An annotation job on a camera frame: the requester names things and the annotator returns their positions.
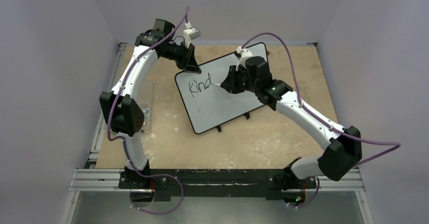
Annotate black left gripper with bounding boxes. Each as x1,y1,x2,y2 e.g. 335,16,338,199
161,41,201,73

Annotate white whiteboard black frame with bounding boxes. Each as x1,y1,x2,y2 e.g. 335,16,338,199
175,52,263,135

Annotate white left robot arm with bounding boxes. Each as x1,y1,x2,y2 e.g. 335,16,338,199
99,19,201,189

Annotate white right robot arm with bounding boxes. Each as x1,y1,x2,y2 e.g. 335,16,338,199
219,56,362,187

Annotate clear box of screws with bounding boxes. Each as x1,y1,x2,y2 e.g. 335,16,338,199
140,103,152,133

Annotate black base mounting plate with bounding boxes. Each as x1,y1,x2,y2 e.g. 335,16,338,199
118,168,317,203

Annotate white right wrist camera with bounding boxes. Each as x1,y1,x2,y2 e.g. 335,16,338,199
234,47,253,71

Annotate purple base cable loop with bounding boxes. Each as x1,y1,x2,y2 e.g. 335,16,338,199
130,173,184,215

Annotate aluminium extrusion rail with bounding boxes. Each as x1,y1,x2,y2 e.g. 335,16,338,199
69,169,365,192

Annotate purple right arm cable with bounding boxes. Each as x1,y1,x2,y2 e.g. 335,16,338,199
240,32,402,168

